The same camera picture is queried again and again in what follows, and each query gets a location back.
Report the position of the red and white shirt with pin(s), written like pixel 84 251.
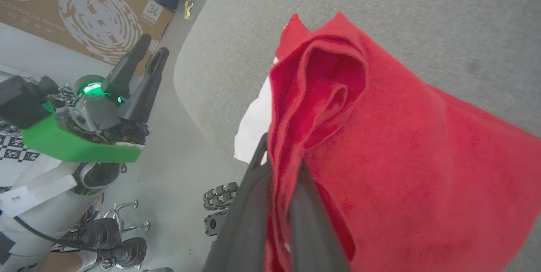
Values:
pixel 401 158

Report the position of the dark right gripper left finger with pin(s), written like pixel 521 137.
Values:
pixel 241 229

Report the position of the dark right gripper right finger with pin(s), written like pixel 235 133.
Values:
pixel 312 238

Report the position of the black white checkered board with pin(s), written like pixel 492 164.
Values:
pixel 15 149

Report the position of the cardboard box with swirl print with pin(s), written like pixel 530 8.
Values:
pixel 84 10

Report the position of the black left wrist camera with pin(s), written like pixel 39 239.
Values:
pixel 23 101

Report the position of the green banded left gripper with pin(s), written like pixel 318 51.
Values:
pixel 84 137

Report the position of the person's leg with white sock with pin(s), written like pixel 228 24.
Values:
pixel 72 261

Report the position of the small yellow object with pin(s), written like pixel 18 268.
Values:
pixel 188 9

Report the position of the black robot omni wheel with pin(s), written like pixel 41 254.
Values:
pixel 219 198

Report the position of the chrome stool base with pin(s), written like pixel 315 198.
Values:
pixel 127 215

